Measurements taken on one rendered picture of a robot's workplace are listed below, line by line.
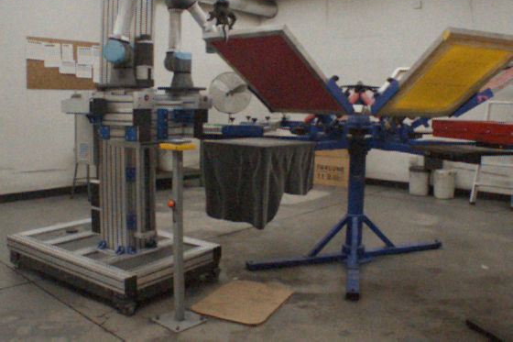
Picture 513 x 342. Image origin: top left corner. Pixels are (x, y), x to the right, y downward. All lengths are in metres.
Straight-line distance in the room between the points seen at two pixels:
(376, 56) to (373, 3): 0.80
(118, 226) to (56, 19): 3.67
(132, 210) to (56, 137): 3.27
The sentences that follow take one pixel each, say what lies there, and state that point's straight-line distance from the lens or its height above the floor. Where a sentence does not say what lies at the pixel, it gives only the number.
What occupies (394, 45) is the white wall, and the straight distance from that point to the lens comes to 7.20.
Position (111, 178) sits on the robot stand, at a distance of 3.09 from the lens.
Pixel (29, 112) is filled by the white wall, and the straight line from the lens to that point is 6.04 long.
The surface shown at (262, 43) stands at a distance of 2.59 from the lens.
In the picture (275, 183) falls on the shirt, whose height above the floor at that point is 0.75.
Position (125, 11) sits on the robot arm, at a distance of 2.63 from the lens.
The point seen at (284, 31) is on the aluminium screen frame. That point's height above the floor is 1.52.
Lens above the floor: 1.16
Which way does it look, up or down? 5 degrees down
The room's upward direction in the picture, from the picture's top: 1 degrees clockwise
